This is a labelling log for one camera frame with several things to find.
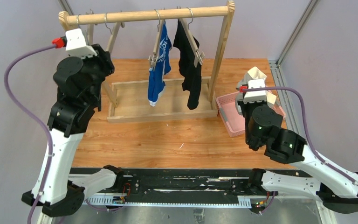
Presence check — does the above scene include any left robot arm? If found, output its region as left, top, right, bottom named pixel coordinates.
left=21, top=44, right=124, bottom=217

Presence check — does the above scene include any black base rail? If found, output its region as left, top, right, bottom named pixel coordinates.
left=48, top=168, right=291, bottom=214

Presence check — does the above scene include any wooden hanger of blue underwear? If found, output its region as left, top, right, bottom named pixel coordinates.
left=149, top=9, right=165, bottom=70

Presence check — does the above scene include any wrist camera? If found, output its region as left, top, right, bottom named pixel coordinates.
left=243, top=78, right=267, bottom=103
left=65, top=28, right=97, bottom=59

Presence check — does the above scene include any blue white underwear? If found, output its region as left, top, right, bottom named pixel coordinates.
left=148, top=22, right=172, bottom=107

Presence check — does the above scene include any wooden hanger of grey underwear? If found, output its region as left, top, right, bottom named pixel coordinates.
left=104, top=13, right=125, bottom=54

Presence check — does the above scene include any black underwear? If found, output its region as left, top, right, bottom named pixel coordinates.
left=173, top=21, right=202, bottom=110

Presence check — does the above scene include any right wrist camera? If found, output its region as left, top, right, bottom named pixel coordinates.
left=243, top=78, right=267, bottom=103

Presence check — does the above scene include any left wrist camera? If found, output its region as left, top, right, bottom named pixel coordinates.
left=65, top=28, right=97, bottom=59

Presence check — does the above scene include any pink plastic basket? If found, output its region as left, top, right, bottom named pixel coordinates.
left=216, top=91, right=286, bottom=138

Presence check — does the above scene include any grey underwear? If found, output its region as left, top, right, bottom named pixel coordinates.
left=235, top=67, right=277, bottom=115

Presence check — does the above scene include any wooden clothes rack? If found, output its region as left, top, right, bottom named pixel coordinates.
left=58, top=0, right=235, bottom=123

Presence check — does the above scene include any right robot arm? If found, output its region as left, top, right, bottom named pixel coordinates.
left=235, top=91, right=358, bottom=214

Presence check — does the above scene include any wooden hanger of black underwear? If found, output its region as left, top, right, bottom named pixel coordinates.
left=179, top=7, right=205, bottom=68

